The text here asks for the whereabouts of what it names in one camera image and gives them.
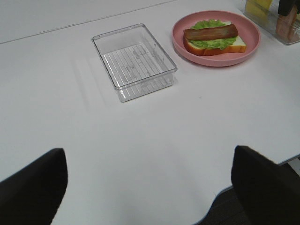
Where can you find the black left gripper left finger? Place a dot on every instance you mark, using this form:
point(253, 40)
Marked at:
point(33, 195)

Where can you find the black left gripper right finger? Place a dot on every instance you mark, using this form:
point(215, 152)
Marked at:
point(268, 193)

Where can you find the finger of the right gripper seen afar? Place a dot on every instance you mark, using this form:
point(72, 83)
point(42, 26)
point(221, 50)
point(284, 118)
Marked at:
point(285, 7)

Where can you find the yellow cheese slice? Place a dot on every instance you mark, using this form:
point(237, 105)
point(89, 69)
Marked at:
point(259, 8)

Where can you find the brown bacon strip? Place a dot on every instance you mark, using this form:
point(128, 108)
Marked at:
point(223, 32)

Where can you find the bread slice from tray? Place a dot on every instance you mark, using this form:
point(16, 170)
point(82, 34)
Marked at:
point(238, 47)

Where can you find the green lettuce leaf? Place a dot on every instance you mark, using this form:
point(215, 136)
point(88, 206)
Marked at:
point(212, 44)

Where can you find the clear right plastic tray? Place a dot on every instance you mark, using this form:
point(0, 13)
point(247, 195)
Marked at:
point(270, 21)

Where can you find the clear plastic tray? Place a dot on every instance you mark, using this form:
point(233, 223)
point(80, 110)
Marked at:
point(270, 21)
point(135, 61)

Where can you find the pink round plate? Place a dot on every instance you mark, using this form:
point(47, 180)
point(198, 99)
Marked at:
point(247, 30)

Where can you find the clear left plastic tray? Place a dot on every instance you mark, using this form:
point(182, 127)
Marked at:
point(135, 61)

